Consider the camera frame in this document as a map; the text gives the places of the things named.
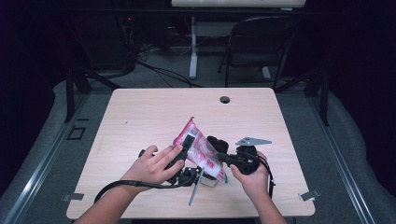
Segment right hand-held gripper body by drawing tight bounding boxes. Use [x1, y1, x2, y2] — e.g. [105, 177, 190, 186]
[235, 136, 273, 175]

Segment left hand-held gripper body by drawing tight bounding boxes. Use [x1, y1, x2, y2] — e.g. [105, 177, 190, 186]
[169, 167, 205, 207]

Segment pink plastic snack bag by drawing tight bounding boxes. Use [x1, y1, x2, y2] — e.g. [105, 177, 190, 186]
[172, 116, 227, 183]

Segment person's right hand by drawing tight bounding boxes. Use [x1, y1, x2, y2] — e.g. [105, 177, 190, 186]
[229, 151, 270, 200]

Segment person's left hand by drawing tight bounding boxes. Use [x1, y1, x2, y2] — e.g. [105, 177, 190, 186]
[120, 144, 185, 191]

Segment grey tape piece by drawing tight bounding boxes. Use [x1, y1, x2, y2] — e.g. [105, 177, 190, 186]
[61, 192, 85, 203]
[298, 189, 321, 203]

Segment white desk leg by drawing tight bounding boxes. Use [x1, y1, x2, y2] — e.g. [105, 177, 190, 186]
[189, 16, 199, 79]

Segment black metal stand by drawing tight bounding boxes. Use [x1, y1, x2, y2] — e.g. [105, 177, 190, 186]
[64, 62, 120, 123]
[275, 66, 330, 127]

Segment black folding chair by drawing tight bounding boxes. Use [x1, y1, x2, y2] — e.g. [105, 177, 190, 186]
[218, 16, 298, 91]

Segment black tape square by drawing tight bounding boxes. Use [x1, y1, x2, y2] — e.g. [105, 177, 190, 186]
[65, 125, 87, 141]

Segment dark computer tower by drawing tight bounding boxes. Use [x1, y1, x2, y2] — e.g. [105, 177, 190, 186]
[78, 15, 134, 71]

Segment white desk top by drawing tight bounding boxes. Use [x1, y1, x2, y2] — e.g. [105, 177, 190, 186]
[171, 0, 307, 8]

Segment right hand-held gripper black cable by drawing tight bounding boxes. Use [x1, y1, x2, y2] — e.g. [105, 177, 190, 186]
[256, 155, 276, 199]

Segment hand-held gripper black cable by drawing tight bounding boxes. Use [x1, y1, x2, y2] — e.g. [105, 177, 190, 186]
[256, 155, 276, 199]
[93, 175, 194, 204]

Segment left hand-held gripper black cable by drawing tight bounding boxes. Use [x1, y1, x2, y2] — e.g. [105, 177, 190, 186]
[93, 175, 194, 204]

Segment black floor cables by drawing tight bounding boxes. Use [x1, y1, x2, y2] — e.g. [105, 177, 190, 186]
[136, 43, 204, 89]

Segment metal floor rail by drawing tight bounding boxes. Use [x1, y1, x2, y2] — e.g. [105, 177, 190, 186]
[306, 92, 376, 224]
[3, 92, 90, 224]

